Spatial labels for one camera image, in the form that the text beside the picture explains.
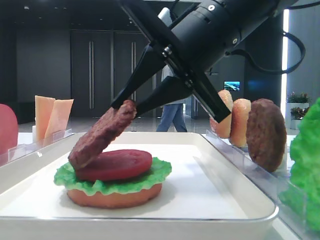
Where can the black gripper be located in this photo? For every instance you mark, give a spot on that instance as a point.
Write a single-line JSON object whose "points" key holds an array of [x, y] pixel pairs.
{"points": [[190, 46]]}

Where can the green lettuce leaf right rack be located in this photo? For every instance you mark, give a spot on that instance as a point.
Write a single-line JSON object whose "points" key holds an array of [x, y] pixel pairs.
{"points": [[303, 165]]}

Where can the orange cheese slice inner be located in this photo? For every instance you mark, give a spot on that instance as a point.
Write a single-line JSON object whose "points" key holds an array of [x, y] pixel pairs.
{"points": [[58, 119]]}

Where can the small wall screen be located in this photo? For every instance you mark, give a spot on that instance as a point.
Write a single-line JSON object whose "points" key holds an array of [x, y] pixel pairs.
{"points": [[232, 86]]}

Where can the clear bar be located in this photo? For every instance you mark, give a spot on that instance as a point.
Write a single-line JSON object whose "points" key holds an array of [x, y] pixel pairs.
{"points": [[24, 149], [292, 220]]}

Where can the white metal tray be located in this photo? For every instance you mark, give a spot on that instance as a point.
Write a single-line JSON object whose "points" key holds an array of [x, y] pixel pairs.
{"points": [[203, 196]]}

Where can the person in jeans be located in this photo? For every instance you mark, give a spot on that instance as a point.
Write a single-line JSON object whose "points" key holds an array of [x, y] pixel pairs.
{"points": [[172, 113]]}

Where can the orange cheese slice outer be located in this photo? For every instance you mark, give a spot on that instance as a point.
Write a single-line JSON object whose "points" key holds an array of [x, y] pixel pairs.
{"points": [[43, 110]]}

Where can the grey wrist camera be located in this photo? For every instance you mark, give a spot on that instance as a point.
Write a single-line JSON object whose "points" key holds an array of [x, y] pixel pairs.
{"points": [[166, 16]]}

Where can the clear right front bar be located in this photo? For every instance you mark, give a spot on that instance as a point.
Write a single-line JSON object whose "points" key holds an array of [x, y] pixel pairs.
{"points": [[292, 220]]}

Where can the bread slice on tray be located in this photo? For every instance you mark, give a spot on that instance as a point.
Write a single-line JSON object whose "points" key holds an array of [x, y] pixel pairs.
{"points": [[114, 200]]}

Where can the red tomato slice on tray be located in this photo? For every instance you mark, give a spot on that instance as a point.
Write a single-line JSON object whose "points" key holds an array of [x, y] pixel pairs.
{"points": [[116, 165]]}

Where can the clear left front bar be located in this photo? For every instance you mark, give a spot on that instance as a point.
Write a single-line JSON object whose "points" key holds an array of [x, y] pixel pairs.
{"points": [[24, 149]]}

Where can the brown meat patty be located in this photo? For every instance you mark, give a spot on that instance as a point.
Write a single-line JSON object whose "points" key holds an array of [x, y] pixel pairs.
{"points": [[266, 134], [101, 134]]}

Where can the potted plants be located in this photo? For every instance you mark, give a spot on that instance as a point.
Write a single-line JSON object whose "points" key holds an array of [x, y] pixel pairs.
{"points": [[297, 105]]}

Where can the dark double door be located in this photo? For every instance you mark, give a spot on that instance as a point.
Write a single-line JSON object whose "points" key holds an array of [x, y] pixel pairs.
{"points": [[101, 64]]}

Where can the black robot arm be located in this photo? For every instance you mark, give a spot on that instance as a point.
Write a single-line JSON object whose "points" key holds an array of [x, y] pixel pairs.
{"points": [[247, 15]]}

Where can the orange cheese slice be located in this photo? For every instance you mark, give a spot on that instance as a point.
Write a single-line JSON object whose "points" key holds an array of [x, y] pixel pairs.
{"points": [[43, 110], [58, 119]]}

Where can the red tomato slice left rack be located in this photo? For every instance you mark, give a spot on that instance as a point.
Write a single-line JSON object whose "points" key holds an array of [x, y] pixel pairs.
{"points": [[8, 129]]}

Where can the near bread slice right rack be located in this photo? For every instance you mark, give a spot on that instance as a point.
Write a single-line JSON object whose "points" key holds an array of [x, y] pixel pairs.
{"points": [[239, 118]]}

